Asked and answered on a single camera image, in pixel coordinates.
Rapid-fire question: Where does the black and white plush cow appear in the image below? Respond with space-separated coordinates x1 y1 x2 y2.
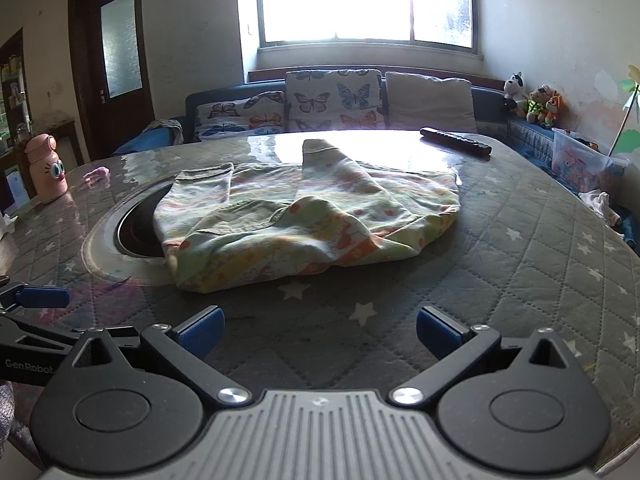
501 72 529 117

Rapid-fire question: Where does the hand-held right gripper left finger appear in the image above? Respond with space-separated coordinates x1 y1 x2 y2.
67 306 253 408

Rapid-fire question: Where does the window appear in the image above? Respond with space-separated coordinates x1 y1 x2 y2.
254 0 477 51

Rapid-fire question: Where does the grey quilted star table cover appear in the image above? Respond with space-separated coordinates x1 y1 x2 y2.
0 132 640 463

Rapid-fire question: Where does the blue blanket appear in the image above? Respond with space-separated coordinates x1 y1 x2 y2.
112 118 184 157

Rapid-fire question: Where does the white cloth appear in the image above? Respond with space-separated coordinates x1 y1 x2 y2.
579 190 624 227

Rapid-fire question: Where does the white refrigerator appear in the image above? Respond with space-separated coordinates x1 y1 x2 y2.
0 164 27 214

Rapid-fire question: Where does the orange plush toy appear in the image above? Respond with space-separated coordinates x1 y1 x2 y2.
544 91 572 129

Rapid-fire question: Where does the blue sofa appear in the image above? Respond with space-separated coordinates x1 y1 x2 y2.
185 76 640 251

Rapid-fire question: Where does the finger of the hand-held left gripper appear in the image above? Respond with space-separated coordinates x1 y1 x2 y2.
0 282 71 311
0 312 91 348

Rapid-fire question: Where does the plain white cushion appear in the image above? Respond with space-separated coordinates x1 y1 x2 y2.
384 71 478 134

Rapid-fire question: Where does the black remote control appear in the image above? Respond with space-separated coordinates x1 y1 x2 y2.
420 127 492 157

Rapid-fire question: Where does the yellow green pinwheel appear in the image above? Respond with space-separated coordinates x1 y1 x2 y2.
606 64 640 157

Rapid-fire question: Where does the floral printed shirt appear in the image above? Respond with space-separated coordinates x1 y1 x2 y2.
152 138 461 294

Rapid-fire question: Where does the pink cartoon face bottle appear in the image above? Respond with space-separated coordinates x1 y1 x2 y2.
25 133 69 205

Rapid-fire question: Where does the clear plastic storage box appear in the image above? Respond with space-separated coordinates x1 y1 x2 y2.
551 128 632 195

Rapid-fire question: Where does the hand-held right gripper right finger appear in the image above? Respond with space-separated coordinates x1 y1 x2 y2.
390 306 583 408

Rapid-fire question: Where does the dark wooden side table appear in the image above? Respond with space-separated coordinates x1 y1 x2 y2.
15 119 85 171

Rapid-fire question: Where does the brown plush bear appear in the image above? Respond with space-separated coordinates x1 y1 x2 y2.
527 85 552 127

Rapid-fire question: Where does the large butterfly print pillow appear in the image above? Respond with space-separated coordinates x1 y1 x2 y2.
285 69 384 133

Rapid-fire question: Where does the small butterfly print pillow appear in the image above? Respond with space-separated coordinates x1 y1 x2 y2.
192 91 288 142

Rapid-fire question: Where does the dark wooden display cabinet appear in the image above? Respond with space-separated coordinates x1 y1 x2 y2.
0 27 32 153

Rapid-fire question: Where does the dark wooden door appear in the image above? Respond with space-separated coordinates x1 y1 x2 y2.
67 0 157 161

